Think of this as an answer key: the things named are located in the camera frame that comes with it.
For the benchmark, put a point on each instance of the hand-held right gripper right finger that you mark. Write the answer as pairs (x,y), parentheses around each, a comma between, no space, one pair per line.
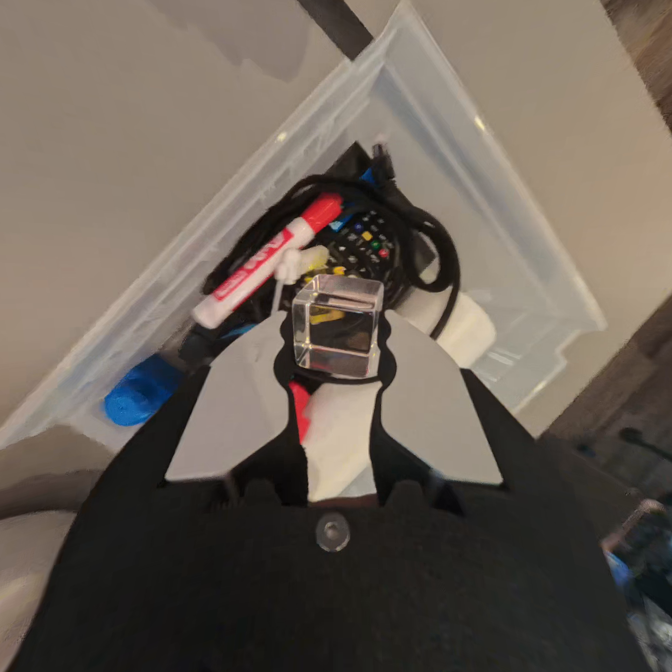
(441,420)

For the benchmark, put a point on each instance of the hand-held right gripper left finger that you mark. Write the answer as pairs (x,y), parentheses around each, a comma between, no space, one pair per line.
(225,420)

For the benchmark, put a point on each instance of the blue single-stud block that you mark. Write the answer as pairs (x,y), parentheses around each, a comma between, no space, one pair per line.
(141,393)

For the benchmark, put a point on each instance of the clear transparent cube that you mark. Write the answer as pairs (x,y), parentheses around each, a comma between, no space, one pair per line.
(336,330)

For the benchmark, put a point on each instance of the clear plastic storage box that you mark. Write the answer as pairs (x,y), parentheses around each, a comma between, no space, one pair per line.
(472,183)

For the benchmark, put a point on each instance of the grey desk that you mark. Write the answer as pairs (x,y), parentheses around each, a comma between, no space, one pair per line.
(105,105)

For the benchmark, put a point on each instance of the red marker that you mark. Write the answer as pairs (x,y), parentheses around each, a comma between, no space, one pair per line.
(262,262)

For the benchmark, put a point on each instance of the black remote control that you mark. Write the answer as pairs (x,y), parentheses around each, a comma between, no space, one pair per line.
(367,246)

